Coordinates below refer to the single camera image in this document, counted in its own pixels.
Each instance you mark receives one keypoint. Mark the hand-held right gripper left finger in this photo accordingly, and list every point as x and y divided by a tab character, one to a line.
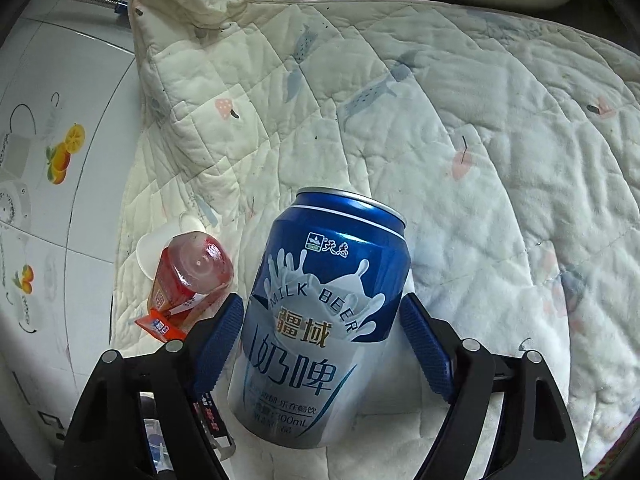
220	340

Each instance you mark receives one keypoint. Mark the small red box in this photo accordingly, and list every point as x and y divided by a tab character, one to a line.
160	327

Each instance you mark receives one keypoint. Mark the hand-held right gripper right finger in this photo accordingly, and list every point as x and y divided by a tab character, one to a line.
425	350

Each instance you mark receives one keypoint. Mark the clear plastic cup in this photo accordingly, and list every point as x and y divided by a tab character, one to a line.
150	255

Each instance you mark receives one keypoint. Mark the white quilted blanket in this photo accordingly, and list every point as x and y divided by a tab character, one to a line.
450	160

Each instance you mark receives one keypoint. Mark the small red plastic bottle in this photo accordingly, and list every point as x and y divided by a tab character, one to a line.
200	265

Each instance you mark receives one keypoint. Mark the blue and silver can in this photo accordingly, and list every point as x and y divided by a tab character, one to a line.
320	320

